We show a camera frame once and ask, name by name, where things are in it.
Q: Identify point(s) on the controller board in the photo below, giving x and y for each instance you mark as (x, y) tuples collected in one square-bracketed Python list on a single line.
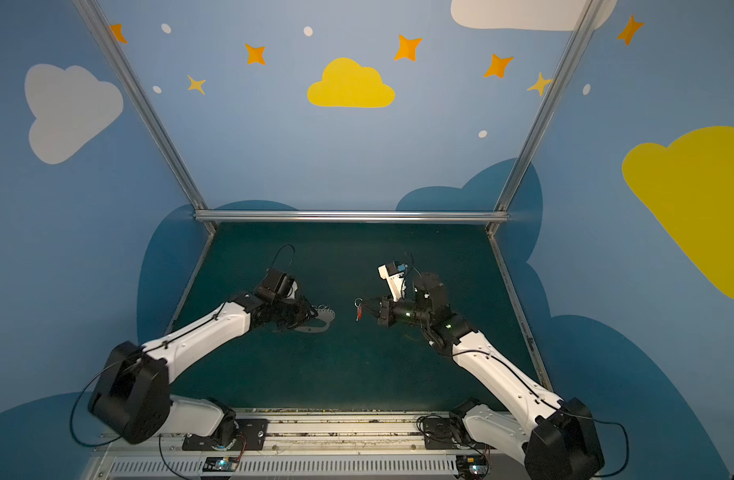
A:
[(226, 465), (471, 467)]

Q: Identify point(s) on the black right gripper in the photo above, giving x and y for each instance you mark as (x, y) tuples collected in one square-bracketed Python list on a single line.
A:
[(385, 310)]

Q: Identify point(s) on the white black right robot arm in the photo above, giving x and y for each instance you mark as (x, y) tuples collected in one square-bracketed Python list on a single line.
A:
[(551, 437)]

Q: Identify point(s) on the aluminium left corner post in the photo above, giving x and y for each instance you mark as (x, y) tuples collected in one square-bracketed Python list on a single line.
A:
[(96, 21)]

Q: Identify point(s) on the aluminium right corner post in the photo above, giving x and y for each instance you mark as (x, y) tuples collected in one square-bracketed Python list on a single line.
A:
[(566, 68)]

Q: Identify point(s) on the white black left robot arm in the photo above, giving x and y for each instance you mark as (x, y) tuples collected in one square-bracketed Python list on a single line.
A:
[(132, 394)]

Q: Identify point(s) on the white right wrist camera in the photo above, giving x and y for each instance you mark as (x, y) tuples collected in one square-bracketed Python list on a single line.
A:
[(395, 274)]

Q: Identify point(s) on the left controller board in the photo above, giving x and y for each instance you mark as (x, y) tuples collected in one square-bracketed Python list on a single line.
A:
[(226, 465)]

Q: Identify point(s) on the right controller board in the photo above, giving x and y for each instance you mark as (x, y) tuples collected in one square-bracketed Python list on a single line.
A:
[(471, 467)]

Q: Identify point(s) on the aluminium back frame rail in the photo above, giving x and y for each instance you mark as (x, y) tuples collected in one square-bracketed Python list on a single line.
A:
[(399, 217)]

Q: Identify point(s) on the aluminium corner post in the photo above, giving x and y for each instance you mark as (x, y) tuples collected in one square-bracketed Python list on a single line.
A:
[(566, 68), (96, 21)]

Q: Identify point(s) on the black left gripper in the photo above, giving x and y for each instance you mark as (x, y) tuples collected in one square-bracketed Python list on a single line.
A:
[(301, 309)]

